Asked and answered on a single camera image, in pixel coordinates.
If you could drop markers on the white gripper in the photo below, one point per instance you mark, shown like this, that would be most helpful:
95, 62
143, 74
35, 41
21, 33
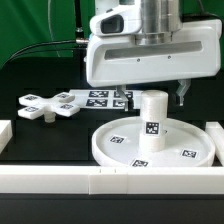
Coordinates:
193, 52

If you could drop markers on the white round table top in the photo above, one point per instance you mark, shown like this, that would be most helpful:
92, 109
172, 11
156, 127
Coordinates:
130, 142

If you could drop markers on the white cross-shaped table base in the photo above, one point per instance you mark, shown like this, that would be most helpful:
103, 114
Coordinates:
35, 106

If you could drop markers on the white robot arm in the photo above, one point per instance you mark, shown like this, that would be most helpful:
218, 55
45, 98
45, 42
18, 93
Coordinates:
143, 41

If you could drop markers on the white marker tag sheet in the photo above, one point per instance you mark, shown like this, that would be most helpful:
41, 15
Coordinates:
105, 99

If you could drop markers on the white right fence block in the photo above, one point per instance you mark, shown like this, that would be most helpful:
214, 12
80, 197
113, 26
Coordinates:
216, 132

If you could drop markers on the white fence block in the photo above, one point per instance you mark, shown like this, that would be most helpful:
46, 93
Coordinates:
5, 133
216, 132

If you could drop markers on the black vertical pole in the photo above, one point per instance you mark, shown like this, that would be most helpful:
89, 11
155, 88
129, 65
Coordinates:
79, 33

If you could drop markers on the white left fence block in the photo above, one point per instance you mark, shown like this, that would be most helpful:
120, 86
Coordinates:
5, 133

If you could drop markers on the white front fence bar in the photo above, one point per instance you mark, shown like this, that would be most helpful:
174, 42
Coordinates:
104, 180

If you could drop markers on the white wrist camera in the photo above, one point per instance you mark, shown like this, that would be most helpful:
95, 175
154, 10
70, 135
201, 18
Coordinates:
121, 20

